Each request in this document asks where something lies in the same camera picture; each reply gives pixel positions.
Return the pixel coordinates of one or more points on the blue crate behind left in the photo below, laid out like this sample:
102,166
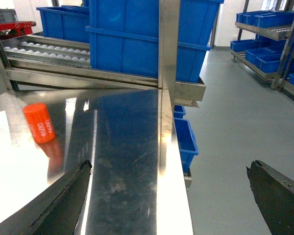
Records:
65,22

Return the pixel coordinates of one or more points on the blue bin under table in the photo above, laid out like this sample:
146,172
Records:
186,138

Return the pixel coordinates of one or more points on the large blue plastic crate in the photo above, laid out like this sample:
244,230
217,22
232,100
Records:
124,36

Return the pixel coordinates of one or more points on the orange cylindrical capacitor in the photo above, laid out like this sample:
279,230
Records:
39,122

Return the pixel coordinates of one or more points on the red pallet frame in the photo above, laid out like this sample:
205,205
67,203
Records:
20,27

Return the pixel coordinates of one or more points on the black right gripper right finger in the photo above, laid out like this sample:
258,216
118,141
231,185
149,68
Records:
274,195

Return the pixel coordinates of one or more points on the steel roller conveyor rack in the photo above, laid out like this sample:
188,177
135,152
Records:
40,71

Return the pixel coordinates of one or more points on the steel shelf rack with bins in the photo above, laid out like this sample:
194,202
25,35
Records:
271,54

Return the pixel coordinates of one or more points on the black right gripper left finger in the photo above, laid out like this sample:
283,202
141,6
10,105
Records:
56,210

